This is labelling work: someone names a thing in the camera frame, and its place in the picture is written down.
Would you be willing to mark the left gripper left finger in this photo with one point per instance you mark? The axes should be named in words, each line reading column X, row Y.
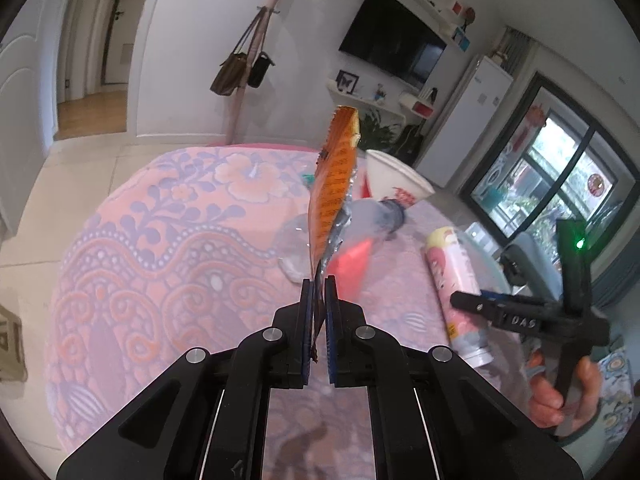
column 299, row 337

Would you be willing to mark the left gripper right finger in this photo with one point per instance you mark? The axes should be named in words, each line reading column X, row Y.
column 341, row 321

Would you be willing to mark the white paper cup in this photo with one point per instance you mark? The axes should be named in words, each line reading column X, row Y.
column 388, row 178

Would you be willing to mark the orange snack wrapper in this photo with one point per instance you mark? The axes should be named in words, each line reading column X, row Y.
column 332, row 179

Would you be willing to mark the pink zip bag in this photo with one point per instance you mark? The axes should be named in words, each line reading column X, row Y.
column 349, row 266

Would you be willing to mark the white room door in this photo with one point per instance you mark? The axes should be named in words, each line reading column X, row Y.
column 29, row 66

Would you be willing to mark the right hand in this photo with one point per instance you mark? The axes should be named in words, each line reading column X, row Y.
column 545, row 406

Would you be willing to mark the grey sofa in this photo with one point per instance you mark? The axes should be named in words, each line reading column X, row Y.
column 525, row 264

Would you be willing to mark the clear plastic bottle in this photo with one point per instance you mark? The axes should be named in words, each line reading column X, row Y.
column 366, row 220

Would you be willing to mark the pink floral tablecloth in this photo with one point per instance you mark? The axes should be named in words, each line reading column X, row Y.
column 182, row 255

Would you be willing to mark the green potted plant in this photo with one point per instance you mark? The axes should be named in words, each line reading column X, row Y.
column 377, row 133

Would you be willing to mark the white refrigerator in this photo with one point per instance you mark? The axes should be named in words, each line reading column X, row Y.
column 463, row 121

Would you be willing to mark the red white shelf box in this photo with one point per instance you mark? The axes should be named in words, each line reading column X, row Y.
column 416, row 106

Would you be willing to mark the framed butterfly picture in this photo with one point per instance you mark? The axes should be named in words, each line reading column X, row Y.
column 346, row 82

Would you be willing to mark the black hanging bag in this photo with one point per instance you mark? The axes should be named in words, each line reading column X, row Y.
column 259, row 69

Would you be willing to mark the brown hanging handbag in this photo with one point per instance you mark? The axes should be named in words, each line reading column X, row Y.
column 233, row 68

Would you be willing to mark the black wall television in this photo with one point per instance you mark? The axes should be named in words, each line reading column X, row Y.
column 386, row 34

